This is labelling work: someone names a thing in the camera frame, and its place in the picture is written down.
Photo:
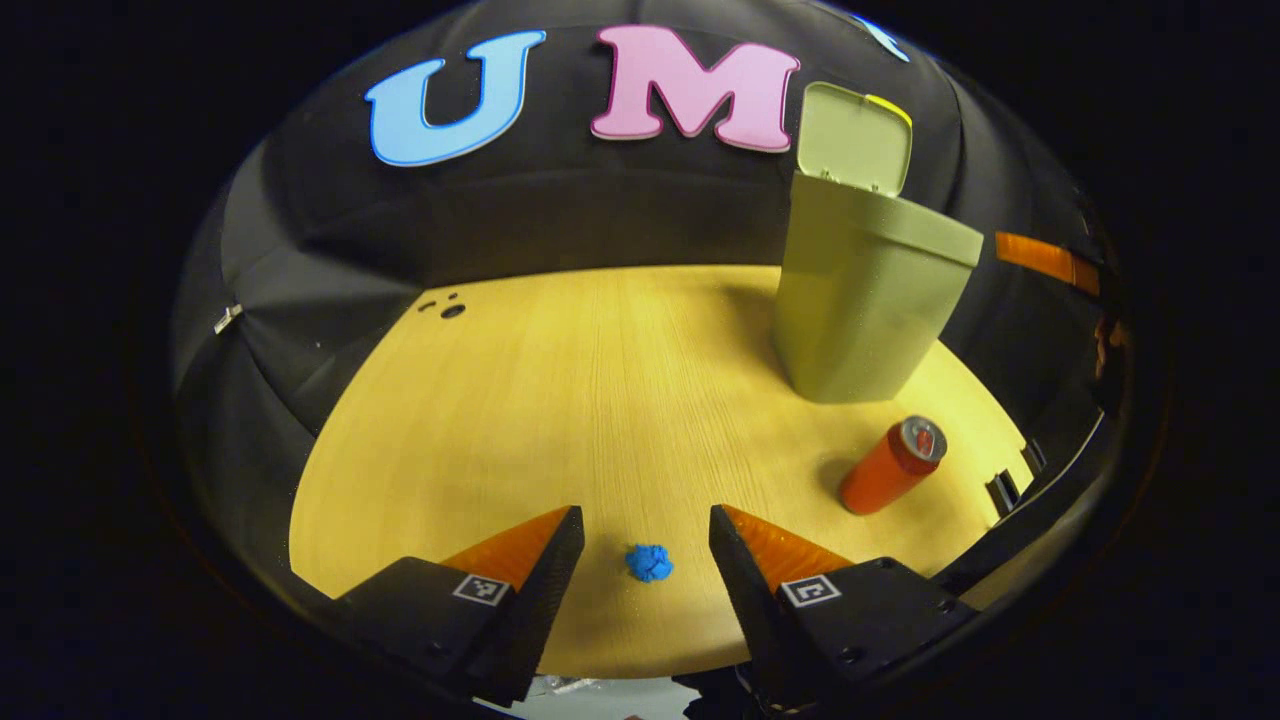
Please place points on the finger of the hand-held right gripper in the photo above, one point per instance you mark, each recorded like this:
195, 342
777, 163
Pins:
1045, 260

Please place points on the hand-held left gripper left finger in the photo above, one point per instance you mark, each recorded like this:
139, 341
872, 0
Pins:
540, 600

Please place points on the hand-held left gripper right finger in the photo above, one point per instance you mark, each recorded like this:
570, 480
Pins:
745, 600

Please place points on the blue paper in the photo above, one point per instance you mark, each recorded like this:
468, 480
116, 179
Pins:
649, 563

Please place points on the pale green desktop garbage bin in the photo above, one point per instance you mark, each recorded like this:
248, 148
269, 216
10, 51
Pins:
860, 300

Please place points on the red pop can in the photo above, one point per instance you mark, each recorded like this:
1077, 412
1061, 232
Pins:
885, 470

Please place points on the pale green garbage bin lid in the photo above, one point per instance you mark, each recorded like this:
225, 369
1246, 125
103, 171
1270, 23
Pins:
855, 135

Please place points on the black table clamp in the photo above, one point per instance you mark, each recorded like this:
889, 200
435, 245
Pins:
1033, 456
1003, 493

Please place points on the black backdrop cloth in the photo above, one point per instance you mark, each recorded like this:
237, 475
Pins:
600, 200

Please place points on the white cloth clip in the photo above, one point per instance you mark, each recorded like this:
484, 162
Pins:
227, 318

